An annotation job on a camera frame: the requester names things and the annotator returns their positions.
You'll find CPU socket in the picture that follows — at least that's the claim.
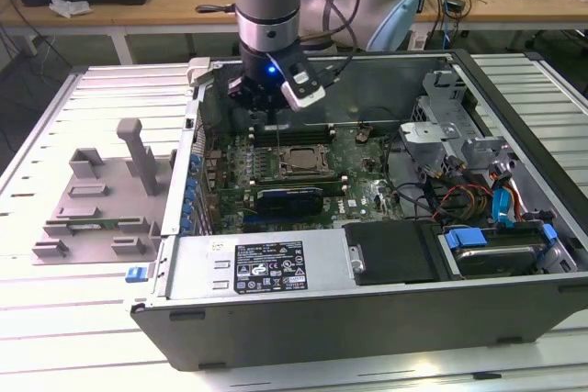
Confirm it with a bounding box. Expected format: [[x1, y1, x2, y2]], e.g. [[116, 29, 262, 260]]
[[274, 142, 335, 180]]

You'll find black RAM slot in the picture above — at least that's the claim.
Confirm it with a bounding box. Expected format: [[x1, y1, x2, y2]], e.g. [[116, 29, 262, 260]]
[[250, 123, 334, 134], [251, 173, 346, 185], [253, 180, 349, 196], [250, 131, 334, 143]]

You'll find black graphics card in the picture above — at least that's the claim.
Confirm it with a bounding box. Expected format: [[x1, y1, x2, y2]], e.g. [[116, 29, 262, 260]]
[[254, 185, 326, 218]]

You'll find blue card retention latch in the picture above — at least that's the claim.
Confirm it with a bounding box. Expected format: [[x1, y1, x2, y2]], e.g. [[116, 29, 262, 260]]
[[180, 152, 203, 233]]

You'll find green motherboard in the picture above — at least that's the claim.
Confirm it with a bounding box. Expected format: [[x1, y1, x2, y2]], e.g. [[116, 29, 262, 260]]
[[201, 128, 408, 235]]

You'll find wooden desk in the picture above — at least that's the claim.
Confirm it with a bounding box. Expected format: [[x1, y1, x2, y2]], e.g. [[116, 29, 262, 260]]
[[0, 0, 588, 67]]

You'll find silver metal drive cage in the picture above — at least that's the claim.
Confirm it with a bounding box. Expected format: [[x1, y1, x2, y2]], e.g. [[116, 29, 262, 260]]
[[397, 69, 514, 182]]

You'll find grey parts rack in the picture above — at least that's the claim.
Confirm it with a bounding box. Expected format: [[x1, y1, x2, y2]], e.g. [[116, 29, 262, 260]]
[[30, 118, 179, 268]]

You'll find silver power supply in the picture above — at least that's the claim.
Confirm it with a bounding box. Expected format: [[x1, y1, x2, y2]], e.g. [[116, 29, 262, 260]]
[[164, 228, 358, 302]]

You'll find green RAM stick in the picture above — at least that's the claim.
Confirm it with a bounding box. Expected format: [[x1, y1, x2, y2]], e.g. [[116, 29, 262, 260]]
[[67, 218, 124, 232]]

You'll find crumpled white paper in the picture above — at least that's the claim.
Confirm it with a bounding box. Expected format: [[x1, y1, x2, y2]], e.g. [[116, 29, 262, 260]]
[[48, 0, 93, 19]]

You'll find black optical drive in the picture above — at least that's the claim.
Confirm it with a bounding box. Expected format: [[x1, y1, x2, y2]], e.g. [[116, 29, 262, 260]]
[[343, 220, 450, 286]]

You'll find blue case latch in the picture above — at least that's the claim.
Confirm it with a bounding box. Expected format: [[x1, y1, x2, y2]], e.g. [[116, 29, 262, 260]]
[[125, 265, 149, 285]]

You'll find open black PC case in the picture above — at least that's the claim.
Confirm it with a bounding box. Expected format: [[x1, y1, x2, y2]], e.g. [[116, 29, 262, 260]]
[[130, 48, 588, 373]]

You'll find hard disk in blue carrier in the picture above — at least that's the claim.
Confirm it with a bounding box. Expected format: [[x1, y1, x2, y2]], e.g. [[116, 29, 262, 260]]
[[435, 225, 560, 279]]

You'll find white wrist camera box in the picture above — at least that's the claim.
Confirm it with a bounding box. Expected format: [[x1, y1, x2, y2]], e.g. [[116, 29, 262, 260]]
[[280, 68, 329, 112]]

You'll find grey case handle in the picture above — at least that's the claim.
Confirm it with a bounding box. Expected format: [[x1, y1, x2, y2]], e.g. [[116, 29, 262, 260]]
[[187, 56, 218, 88]]

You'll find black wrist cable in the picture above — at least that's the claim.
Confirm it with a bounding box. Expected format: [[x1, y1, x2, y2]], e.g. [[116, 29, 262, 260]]
[[300, 0, 367, 88]]

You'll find black power cable bundle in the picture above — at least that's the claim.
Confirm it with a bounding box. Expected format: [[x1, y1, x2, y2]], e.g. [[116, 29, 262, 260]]
[[420, 152, 469, 228]]

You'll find coloured wire bundle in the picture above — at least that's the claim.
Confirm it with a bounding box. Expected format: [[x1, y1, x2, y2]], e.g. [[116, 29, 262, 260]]
[[438, 184, 493, 224]]

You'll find blue wire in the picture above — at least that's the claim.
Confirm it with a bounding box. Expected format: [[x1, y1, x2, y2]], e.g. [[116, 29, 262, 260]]
[[490, 162, 519, 229]]

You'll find red wire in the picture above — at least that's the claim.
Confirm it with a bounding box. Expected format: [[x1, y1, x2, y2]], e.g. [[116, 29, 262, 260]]
[[513, 180, 527, 223]]

